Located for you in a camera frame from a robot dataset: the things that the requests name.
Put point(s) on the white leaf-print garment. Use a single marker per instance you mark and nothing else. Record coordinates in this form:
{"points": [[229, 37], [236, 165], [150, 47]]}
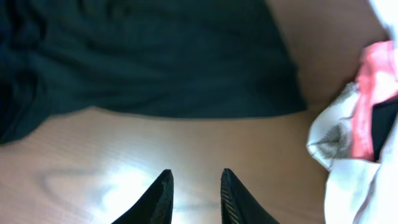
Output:
{"points": [[331, 135]]}

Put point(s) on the white t-shirt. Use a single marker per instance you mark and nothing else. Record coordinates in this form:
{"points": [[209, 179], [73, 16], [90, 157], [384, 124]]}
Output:
{"points": [[361, 191]]}

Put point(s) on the black t-shirt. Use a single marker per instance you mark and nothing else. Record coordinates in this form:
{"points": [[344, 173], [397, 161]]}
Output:
{"points": [[168, 58]]}

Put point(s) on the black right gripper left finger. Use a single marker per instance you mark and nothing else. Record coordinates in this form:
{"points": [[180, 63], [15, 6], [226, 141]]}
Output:
{"points": [[155, 206]]}

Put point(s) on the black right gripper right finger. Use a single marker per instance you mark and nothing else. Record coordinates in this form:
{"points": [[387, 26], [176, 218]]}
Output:
{"points": [[238, 206]]}

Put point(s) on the pink garment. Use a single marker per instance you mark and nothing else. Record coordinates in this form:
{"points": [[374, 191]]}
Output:
{"points": [[377, 81]]}

